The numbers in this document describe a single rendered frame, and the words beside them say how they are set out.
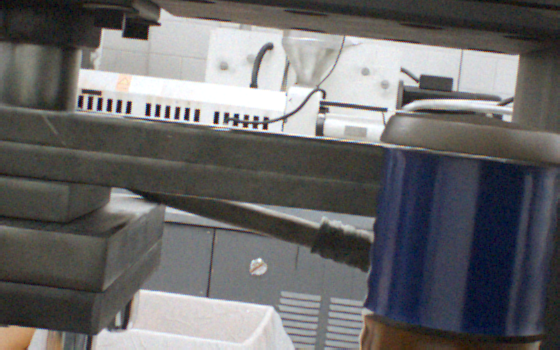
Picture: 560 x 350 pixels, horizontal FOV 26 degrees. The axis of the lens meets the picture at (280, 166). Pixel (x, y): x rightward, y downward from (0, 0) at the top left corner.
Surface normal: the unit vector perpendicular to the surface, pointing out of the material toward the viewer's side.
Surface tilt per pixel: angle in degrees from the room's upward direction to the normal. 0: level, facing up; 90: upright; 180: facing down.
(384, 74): 90
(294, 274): 90
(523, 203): 104
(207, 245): 90
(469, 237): 76
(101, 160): 90
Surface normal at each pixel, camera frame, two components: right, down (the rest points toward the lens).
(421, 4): -0.02, 0.05
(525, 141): 0.38, -0.22
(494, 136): 0.09, -0.26
